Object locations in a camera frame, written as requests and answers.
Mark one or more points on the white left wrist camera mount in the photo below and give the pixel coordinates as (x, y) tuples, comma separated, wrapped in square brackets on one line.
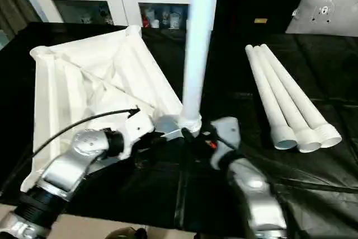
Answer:
[(137, 130)]

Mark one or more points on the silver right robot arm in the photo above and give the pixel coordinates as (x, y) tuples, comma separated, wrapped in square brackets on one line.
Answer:
[(260, 202)]

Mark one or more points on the small red bottle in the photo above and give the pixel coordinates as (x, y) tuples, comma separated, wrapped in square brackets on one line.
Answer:
[(145, 20)]

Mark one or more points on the dark rounded robot foot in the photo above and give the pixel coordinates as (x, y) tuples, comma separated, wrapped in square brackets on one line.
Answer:
[(126, 233)]

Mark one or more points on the white plastic table leg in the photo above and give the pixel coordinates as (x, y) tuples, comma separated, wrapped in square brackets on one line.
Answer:
[(195, 54), (296, 90), (266, 90), (281, 90)]

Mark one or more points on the white plastic table top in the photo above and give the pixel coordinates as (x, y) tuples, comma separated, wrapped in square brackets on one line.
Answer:
[(84, 68)]

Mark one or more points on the grey cushion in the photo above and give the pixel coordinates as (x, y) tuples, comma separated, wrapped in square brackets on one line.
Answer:
[(341, 20)]

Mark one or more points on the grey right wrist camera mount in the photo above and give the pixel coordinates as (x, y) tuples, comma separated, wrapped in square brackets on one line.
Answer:
[(226, 130)]

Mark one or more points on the black work mat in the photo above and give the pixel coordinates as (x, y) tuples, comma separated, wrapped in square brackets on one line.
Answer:
[(307, 172)]

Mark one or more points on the small yellow label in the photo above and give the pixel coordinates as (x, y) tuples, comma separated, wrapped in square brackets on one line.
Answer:
[(261, 20)]

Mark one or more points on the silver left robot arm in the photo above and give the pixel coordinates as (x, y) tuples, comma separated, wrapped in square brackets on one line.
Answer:
[(70, 166)]

